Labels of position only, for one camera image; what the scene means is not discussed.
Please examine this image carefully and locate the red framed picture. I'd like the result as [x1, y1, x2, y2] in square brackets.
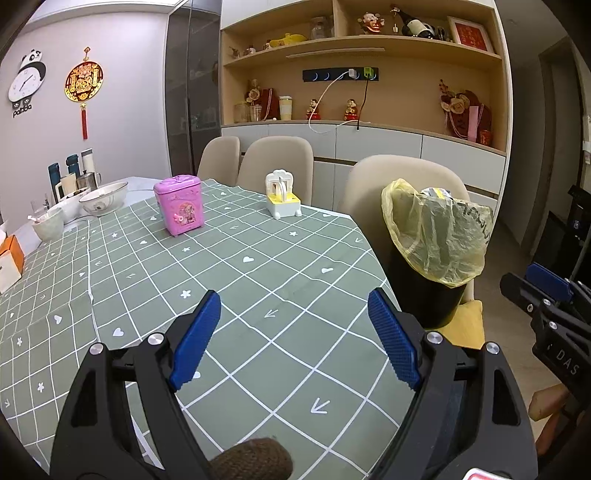
[447, 16, 494, 54]

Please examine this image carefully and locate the black cable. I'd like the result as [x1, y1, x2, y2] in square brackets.
[355, 78, 370, 132]

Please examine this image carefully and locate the white yellow toy holder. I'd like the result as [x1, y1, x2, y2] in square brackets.
[264, 169, 302, 219]

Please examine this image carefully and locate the pink plastic box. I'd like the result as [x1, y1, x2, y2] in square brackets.
[153, 174, 206, 237]

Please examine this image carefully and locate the black power strip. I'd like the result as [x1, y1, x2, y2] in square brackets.
[302, 66, 380, 83]

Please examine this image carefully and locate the yellow toy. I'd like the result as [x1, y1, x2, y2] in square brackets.
[269, 33, 308, 48]

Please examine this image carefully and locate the beige chair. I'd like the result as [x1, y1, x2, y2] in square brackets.
[337, 154, 478, 305]
[237, 136, 315, 207]
[198, 136, 241, 182]

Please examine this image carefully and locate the small white bowl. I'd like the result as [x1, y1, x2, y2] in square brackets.
[32, 208, 65, 242]

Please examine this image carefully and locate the white cable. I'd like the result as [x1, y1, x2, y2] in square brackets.
[307, 71, 370, 136]

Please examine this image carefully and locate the yellow seat cushion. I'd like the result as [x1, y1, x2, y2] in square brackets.
[438, 300, 484, 352]

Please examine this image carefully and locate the yellow plastic bin liner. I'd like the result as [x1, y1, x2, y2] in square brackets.
[381, 179, 493, 288]

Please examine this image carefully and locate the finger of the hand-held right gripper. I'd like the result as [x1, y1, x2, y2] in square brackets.
[526, 262, 591, 310]
[501, 272, 557, 315]

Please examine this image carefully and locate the person's left hand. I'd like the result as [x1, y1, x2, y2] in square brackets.
[208, 438, 293, 480]

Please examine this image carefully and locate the red gold wall ornament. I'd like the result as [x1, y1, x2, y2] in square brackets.
[64, 46, 105, 140]

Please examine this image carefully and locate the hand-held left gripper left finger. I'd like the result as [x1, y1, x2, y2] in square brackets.
[50, 290, 221, 480]

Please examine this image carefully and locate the white sideboard cabinet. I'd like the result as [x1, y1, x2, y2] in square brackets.
[221, 121, 506, 199]

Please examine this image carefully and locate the orange white tissue box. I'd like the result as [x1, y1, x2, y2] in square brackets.
[0, 233, 25, 295]

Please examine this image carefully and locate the panda wall clock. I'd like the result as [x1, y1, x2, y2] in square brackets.
[8, 48, 47, 118]

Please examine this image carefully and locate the wooden shelf unit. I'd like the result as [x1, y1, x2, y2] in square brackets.
[219, 0, 514, 155]

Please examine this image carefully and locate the dark glass cabinet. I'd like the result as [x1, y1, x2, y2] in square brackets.
[165, 0, 222, 177]

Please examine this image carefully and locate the black equipment stand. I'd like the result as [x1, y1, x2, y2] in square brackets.
[531, 185, 591, 282]

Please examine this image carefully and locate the tall glass jar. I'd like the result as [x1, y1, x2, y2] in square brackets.
[309, 16, 334, 40]

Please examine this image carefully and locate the flower bouquet red box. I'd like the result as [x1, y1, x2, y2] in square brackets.
[247, 78, 279, 121]

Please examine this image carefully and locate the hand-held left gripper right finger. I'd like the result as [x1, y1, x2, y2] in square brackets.
[368, 287, 541, 480]

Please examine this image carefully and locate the black trash bin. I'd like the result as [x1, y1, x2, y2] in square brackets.
[390, 240, 468, 329]

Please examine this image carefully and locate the wine bottle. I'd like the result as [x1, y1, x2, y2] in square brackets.
[390, 4, 446, 38]

